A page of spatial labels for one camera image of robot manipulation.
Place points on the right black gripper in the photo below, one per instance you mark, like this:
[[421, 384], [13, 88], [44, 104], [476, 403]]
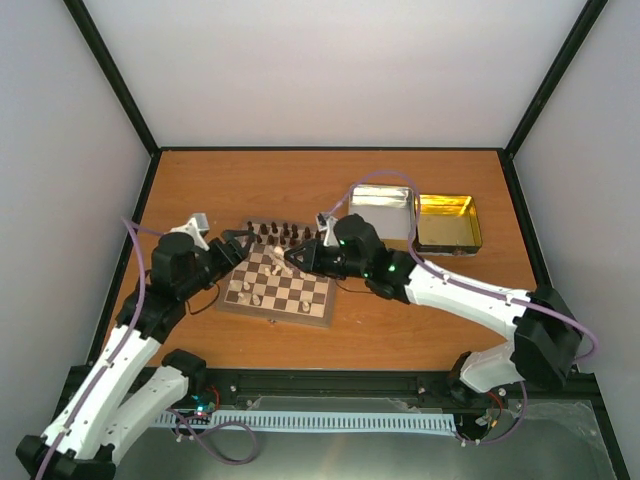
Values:
[[311, 261]]

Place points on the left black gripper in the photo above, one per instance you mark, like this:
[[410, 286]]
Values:
[[231, 260]]

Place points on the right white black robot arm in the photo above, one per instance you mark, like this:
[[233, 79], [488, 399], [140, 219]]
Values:
[[541, 337]]

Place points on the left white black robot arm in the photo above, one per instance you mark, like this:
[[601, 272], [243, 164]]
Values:
[[104, 418]]

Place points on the white chess piece lying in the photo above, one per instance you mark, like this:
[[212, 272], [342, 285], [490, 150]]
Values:
[[278, 260]]

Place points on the wooden chess board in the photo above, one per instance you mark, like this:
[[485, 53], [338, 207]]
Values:
[[281, 295]]

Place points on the silver open tin box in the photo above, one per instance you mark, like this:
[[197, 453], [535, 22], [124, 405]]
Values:
[[389, 209]]

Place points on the gold tin lid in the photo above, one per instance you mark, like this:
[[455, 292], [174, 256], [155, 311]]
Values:
[[448, 225]]

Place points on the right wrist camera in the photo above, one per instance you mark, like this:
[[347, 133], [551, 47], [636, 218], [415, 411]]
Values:
[[325, 226]]

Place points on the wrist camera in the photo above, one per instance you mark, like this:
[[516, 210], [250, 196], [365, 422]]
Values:
[[325, 226], [200, 223]]

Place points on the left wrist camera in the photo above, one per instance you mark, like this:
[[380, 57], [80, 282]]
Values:
[[200, 223]]

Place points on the light blue cable duct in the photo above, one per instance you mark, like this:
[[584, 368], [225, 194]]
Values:
[[332, 422]]

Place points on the black frame rail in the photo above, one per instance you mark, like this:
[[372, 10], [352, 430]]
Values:
[[422, 389]]

